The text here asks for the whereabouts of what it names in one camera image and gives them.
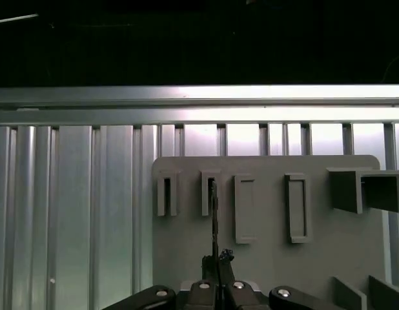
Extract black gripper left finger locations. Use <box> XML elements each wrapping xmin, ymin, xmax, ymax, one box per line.
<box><xmin>105</xmin><ymin>254</ymin><xmax>220</xmax><ymax>310</ymax></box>

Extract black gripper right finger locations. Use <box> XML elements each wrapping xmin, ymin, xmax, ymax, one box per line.
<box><xmin>220</xmin><ymin>247</ymin><xmax>345</xmax><ymax>310</ymax></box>

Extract green RAM stick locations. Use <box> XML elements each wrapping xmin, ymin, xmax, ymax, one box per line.
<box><xmin>210</xmin><ymin>180</ymin><xmax>220</xmax><ymax>285</ymax></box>

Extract grey parts rack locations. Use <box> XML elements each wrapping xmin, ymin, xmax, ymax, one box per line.
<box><xmin>152</xmin><ymin>154</ymin><xmax>399</xmax><ymax>310</ymax></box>

